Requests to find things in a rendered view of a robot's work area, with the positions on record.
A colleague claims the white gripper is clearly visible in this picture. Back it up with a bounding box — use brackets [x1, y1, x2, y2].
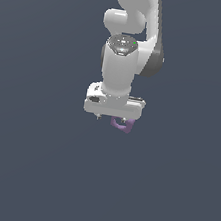
[81, 80, 149, 128]

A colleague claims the purple hollow triangular object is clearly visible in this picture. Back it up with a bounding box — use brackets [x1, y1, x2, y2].
[108, 115, 137, 135]

